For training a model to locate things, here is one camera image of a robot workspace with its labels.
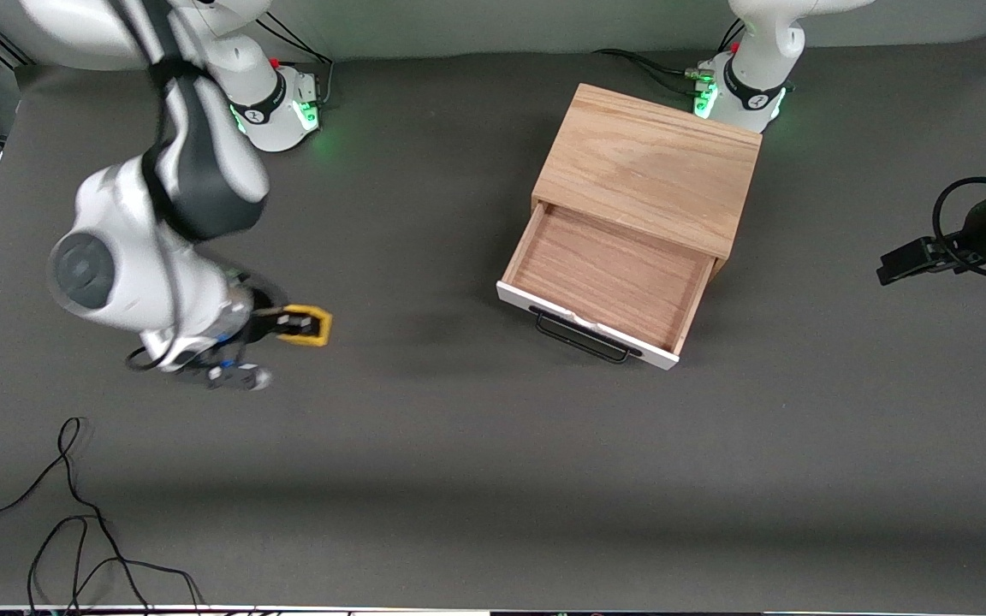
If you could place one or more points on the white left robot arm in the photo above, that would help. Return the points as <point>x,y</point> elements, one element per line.
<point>758,51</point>

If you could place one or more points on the yellow cube block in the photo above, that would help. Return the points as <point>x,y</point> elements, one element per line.
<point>324,325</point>

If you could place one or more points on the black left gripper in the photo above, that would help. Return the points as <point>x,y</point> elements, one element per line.
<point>978,229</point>

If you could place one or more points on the wooden drawer cabinet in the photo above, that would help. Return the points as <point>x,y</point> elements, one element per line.
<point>656,162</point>

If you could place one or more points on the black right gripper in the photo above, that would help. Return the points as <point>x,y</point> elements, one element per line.
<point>263,323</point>

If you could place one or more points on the white-fronted wooden drawer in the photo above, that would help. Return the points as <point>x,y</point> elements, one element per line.
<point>604,274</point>

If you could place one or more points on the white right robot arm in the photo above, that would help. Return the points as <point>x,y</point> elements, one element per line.
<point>176,171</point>

